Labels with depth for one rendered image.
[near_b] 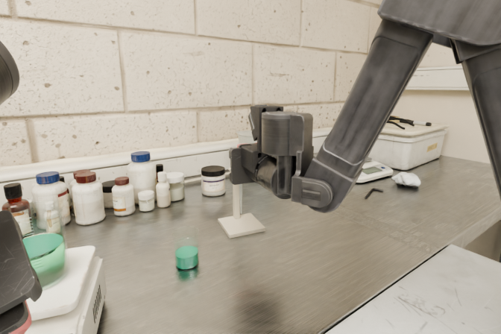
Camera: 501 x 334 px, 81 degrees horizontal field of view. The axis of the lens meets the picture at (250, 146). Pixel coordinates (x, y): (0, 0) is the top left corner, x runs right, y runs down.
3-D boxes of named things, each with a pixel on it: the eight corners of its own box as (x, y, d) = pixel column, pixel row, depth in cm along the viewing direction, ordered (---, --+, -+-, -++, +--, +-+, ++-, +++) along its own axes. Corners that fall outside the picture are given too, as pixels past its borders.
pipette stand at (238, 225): (265, 231, 62) (266, 172, 59) (229, 238, 59) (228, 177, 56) (250, 215, 69) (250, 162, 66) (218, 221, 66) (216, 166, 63)
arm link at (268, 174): (253, 147, 46) (273, 157, 40) (285, 145, 49) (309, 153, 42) (253, 189, 48) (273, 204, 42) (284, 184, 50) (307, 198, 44)
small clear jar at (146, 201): (136, 208, 73) (136, 191, 72) (152, 205, 75) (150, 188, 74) (142, 213, 70) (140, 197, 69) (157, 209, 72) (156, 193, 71)
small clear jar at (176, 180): (186, 200, 78) (185, 177, 77) (163, 203, 76) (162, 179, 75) (184, 193, 83) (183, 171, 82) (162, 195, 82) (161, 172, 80)
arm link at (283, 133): (247, 113, 40) (334, 118, 34) (275, 109, 48) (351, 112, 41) (248, 194, 43) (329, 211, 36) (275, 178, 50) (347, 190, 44)
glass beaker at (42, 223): (18, 310, 29) (4, 231, 27) (-8, 287, 32) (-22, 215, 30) (89, 272, 35) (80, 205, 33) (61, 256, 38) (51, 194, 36)
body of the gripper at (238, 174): (227, 147, 51) (243, 156, 45) (279, 142, 55) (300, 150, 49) (228, 182, 53) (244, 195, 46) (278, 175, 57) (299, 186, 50)
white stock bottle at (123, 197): (130, 206, 74) (127, 174, 72) (139, 212, 71) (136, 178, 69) (110, 212, 71) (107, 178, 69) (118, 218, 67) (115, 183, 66)
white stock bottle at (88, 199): (111, 215, 69) (106, 171, 67) (90, 227, 63) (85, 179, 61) (91, 212, 71) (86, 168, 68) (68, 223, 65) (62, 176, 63)
